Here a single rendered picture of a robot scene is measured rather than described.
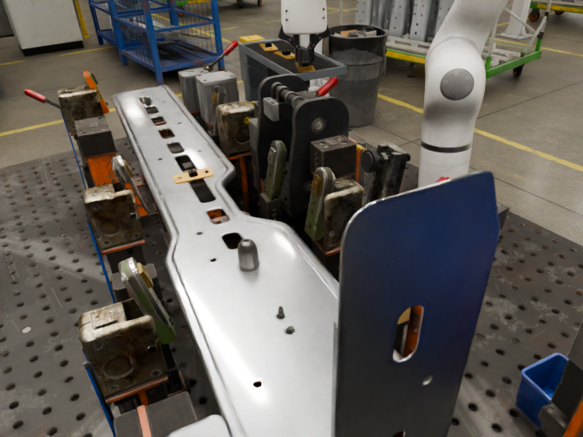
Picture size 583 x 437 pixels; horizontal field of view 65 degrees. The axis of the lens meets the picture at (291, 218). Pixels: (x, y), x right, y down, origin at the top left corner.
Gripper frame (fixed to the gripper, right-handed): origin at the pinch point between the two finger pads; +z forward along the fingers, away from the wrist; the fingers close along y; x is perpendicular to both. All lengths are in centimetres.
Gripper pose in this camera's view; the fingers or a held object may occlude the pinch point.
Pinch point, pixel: (304, 55)
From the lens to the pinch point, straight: 115.1
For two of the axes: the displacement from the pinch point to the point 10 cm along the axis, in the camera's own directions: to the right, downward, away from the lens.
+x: 1.2, 5.4, -8.3
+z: 0.3, 8.4, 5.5
